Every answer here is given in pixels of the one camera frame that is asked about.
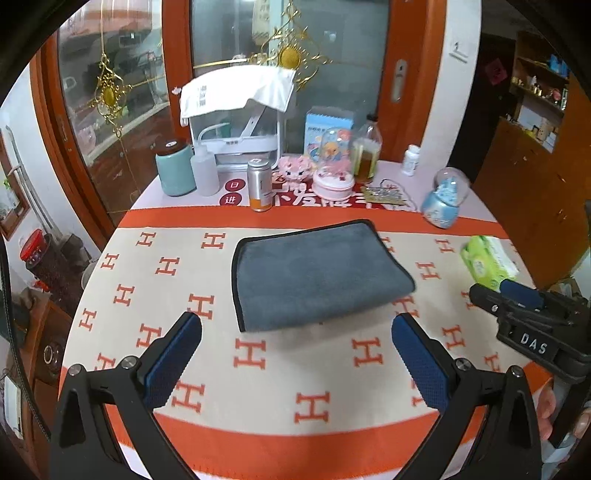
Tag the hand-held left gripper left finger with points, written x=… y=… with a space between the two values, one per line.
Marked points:
x=173 y=357

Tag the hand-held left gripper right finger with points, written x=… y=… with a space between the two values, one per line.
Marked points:
x=422 y=364

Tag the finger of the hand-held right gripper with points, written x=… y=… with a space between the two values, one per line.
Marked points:
x=521 y=292
x=487 y=299

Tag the grey towel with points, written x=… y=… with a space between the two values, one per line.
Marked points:
x=314 y=272

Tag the person's right hand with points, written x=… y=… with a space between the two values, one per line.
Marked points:
x=547 y=410

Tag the green tissue packet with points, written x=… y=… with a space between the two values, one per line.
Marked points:
x=487 y=261

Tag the blue snow globe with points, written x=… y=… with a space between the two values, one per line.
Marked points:
x=443 y=203

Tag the orange and cream printed blanket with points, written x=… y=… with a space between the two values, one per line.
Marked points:
x=286 y=369

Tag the wooden side cabinet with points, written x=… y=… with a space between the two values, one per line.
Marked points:
x=51 y=337

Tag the gold decorative card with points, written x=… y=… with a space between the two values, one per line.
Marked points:
x=383 y=194

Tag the white pill bottle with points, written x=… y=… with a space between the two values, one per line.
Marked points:
x=410 y=161

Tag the red lidded jar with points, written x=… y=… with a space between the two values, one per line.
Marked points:
x=32 y=249

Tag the clear oil bottle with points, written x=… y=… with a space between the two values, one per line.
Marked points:
x=367 y=157

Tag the white squeeze bottle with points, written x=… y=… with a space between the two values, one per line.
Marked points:
x=204 y=173

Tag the teal thermos cup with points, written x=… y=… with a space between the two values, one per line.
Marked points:
x=175 y=168

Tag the silver and orange can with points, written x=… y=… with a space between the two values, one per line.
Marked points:
x=260 y=187

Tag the pink snow globe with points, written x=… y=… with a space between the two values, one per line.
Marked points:
x=333 y=157

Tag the pink plush toy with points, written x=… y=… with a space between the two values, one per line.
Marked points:
x=295 y=167

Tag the white rack with cloth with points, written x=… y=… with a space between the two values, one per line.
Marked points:
x=240 y=138

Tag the blue cartoon box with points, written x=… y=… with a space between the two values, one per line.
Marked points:
x=323 y=121

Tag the gold door ornament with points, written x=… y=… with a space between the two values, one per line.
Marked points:
x=290 y=55
x=108 y=94

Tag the white cloth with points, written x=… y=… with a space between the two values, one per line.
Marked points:
x=231 y=90

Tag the wooden wall shelf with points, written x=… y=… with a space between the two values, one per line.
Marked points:
x=540 y=92

